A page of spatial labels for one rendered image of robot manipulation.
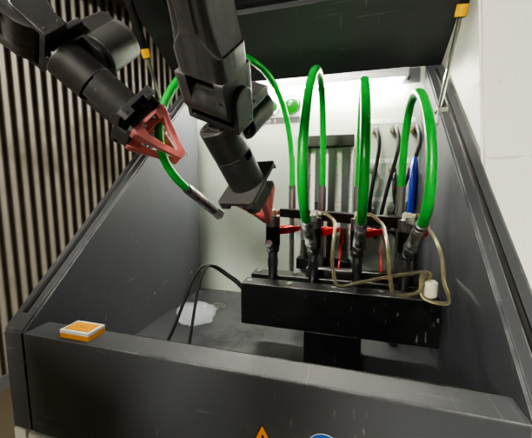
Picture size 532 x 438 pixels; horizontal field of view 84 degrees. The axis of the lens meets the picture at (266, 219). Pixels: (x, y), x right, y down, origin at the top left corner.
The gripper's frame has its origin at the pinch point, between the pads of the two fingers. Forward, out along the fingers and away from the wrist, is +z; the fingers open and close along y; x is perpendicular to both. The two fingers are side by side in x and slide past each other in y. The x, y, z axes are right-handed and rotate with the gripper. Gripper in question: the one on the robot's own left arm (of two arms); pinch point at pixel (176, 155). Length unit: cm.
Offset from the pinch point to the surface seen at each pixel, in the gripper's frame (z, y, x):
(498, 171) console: 38, -27, -23
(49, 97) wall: -73, 161, -48
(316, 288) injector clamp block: 32.4, -5.2, 4.1
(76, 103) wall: -63, 165, -58
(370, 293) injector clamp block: 37.8, -12.0, 1.2
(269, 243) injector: 22.5, 0.1, 1.1
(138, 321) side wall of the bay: 17.7, 28.6, 24.5
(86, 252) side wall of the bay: -0.4, 16.4, 18.7
